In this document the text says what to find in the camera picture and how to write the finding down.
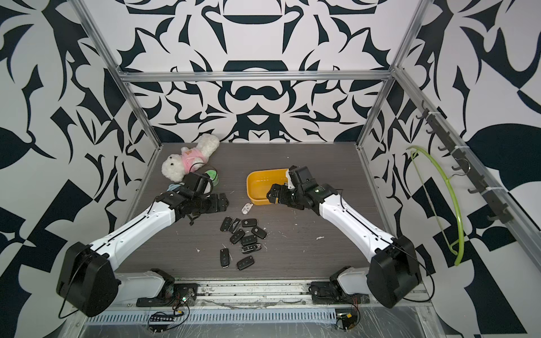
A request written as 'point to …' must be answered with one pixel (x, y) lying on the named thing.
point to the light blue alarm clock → (174, 187)
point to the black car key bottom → (245, 263)
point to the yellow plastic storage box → (259, 182)
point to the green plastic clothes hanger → (444, 167)
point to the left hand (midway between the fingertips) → (218, 200)
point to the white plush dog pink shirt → (175, 166)
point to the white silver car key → (246, 208)
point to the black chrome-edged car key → (250, 248)
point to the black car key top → (249, 222)
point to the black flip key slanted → (234, 225)
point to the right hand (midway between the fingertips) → (276, 194)
